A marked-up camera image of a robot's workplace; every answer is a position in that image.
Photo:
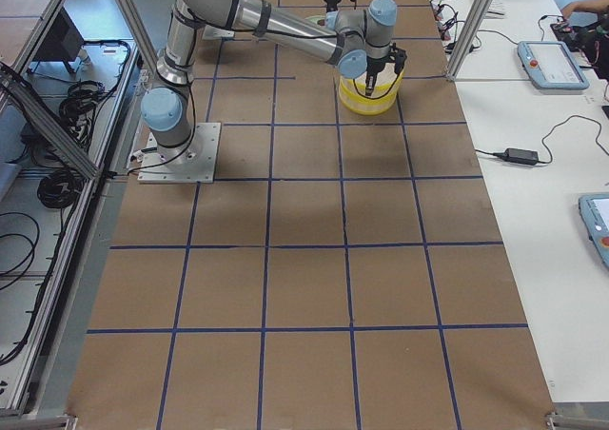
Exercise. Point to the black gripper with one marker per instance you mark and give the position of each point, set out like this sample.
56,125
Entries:
375,64

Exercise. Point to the yellow steamer layer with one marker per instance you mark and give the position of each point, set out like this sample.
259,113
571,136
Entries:
366,106
385,90

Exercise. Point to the light green plate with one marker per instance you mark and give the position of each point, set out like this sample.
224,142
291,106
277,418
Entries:
318,20

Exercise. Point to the black power adapter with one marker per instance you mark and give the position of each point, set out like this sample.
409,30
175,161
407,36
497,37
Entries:
518,156

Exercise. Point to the blue teach pendant far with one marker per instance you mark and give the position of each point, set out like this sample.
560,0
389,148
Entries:
550,65

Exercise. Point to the blue teach pendant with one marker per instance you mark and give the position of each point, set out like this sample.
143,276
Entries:
593,210
550,65

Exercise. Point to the blue teach pendant near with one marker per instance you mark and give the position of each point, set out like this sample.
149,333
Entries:
593,210

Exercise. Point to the aluminium frame post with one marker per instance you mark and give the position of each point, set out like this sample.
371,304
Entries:
465,40

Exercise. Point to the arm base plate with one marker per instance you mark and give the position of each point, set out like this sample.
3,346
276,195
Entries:
183,165

